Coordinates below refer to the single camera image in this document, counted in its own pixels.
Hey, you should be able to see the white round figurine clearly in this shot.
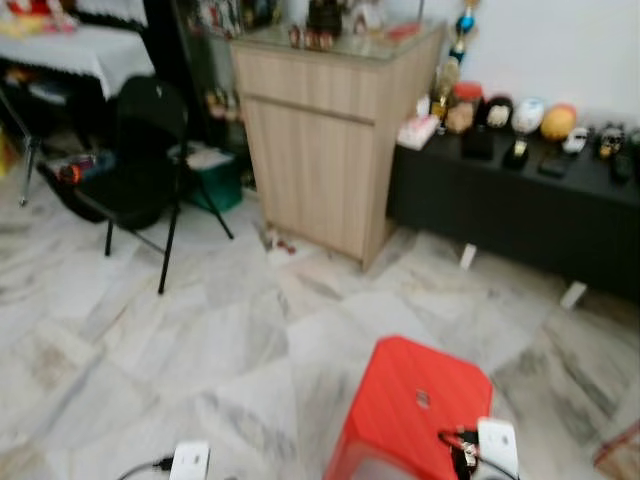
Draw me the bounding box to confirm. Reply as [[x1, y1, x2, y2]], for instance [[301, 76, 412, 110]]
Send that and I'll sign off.
[[511, 97, 547, 135]]

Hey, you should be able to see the pink tissue box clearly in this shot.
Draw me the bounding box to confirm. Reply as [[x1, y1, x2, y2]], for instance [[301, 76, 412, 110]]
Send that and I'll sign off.
[[397, 113, 442, 151]]

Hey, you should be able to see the orange round figurine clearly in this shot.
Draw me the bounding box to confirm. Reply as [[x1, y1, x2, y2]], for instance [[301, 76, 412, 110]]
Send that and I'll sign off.
[[540, 103, 579, 142]]

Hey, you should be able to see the white toy car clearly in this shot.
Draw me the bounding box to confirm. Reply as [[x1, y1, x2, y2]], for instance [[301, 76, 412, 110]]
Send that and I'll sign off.
[[562, 127, 592, 155]]

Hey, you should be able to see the black red tool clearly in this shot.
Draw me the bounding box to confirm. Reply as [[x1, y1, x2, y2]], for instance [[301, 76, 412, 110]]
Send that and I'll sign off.
[[54, 149, 117, 187]]

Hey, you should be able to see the blue gold trophy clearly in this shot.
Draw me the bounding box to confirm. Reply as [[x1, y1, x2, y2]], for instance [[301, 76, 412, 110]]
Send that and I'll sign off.
[[446, 0, 482, 67]]

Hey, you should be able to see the black flat case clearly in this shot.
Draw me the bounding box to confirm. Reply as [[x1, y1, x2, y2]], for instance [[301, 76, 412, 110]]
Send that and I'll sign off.
[[538, 150, 572, 180]]

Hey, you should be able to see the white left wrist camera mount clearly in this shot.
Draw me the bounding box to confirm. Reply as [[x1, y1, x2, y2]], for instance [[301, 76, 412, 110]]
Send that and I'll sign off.
[[169, 440, 212, 480]]

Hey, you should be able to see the black low sideboard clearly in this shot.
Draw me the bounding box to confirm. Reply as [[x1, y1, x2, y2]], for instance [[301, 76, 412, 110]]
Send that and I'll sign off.
[[387, 128, 640, 303]]

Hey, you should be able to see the table with white cloth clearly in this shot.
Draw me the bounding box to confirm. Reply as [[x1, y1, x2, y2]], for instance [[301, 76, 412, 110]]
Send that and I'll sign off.
[[0, 24, 157, 101]]

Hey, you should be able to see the light wood cabinet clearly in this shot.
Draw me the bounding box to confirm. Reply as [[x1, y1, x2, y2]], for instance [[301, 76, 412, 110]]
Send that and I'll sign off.
[[230, 22, 447, 271]]

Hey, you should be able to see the red plastic stool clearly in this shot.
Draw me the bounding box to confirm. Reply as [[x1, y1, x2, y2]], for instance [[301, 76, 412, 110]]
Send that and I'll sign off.
[[325, 335, 494, 480]]

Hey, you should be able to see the black folding chair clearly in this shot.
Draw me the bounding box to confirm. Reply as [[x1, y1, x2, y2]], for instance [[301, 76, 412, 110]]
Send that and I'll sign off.
[[38, 75, 237, 296]]

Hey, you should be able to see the marble pattern board on legs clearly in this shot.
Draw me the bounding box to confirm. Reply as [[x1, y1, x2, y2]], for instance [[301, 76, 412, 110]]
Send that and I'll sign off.
[[594, 420, 640, 480]]

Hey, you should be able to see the red-lidded jar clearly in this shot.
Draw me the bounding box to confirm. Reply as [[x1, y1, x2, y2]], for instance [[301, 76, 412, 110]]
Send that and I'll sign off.
[[447, 82, 485, 135]]

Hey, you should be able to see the black box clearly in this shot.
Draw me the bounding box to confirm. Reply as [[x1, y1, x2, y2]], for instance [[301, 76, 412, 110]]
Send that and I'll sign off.
[[460, 128, 495, 162]]

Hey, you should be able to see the gold trophy cup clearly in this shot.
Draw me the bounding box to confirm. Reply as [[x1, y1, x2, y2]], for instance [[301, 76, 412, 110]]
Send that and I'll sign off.
[[430, 60, 462, 127]]

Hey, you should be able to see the black-haired figurine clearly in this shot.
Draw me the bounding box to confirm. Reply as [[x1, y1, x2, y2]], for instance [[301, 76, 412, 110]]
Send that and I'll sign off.
[[478, 95, 515, 132]]

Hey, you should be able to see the green plastic bin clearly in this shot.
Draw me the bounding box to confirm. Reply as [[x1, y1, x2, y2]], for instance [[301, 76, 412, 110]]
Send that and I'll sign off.
[[188, 148, 245, 214]]

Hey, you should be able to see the black remote control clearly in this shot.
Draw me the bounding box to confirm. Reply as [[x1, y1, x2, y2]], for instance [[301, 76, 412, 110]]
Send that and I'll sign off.
[[609, 149, 637, 184]]

